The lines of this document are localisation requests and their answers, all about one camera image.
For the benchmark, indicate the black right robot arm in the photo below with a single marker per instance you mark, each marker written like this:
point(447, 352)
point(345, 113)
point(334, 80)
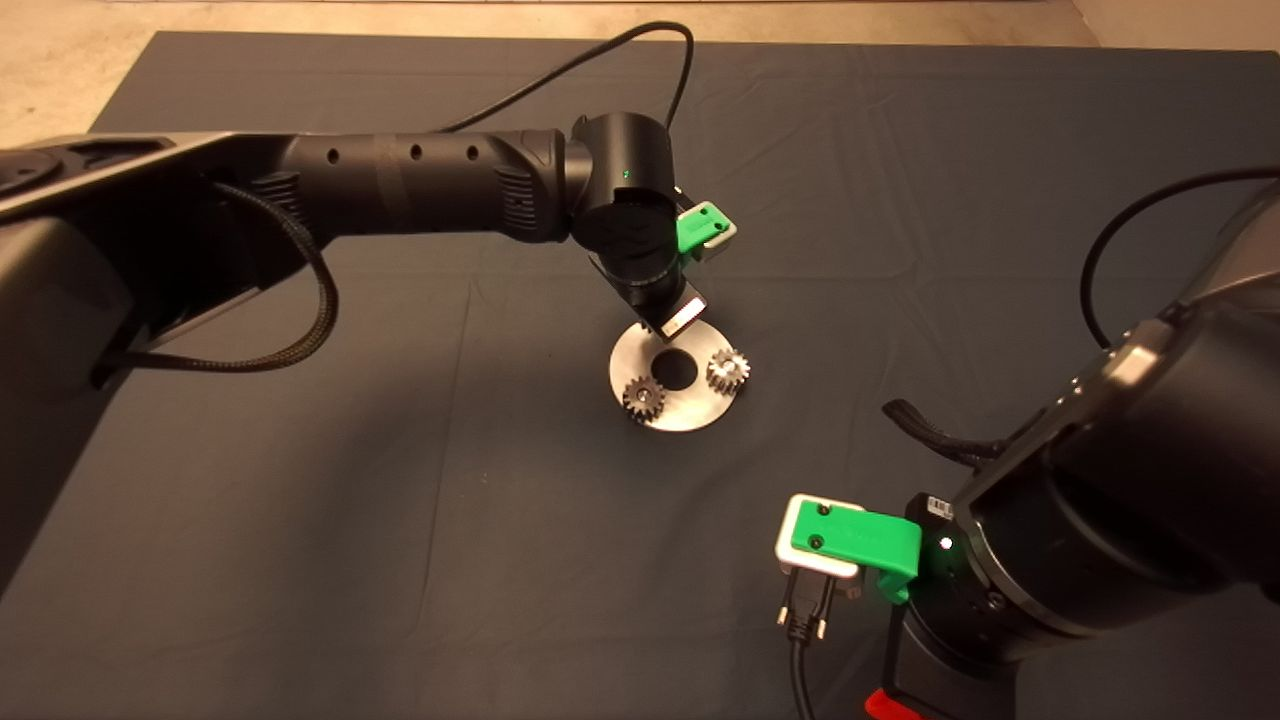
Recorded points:
point(1160, 490)

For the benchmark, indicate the green left camera mount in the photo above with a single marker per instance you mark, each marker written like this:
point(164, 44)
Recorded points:
point(697, 232)

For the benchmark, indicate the green right camera mount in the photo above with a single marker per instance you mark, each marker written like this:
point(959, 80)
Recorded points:
point(860, 540)

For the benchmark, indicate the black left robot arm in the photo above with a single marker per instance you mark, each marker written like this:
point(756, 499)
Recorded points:
point(400, 180)

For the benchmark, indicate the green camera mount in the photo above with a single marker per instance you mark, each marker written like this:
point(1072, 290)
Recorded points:
point(697, 232)
point(860, 540)

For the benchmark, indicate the silver left camera box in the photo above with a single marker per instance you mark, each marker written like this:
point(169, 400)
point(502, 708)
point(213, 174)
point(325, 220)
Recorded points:
point(727, 238)

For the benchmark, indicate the silver right camera box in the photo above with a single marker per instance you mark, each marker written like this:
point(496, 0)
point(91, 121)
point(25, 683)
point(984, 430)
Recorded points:
point(820, 570)

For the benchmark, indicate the dark grey table cloth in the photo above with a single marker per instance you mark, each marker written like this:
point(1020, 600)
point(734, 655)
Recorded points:
point(500, 600)

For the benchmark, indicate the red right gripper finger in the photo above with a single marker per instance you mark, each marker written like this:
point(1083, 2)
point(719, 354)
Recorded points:
point(890, 705)

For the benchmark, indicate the round metal carrier plate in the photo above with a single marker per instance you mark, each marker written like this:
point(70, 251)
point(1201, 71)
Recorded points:
point(690, 410)

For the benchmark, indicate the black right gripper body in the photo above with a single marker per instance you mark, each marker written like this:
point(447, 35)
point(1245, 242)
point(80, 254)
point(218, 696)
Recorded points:
point(950, 670)

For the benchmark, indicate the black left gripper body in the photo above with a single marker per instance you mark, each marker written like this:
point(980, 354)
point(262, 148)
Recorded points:
point(672, 312)

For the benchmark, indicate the steel planetary gear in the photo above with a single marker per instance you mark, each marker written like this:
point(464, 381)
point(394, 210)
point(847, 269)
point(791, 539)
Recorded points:
point(645, 398)
point(729, 372)

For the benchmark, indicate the silver camera box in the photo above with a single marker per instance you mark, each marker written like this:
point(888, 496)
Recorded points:
point(727, 238)
point(820, 570)

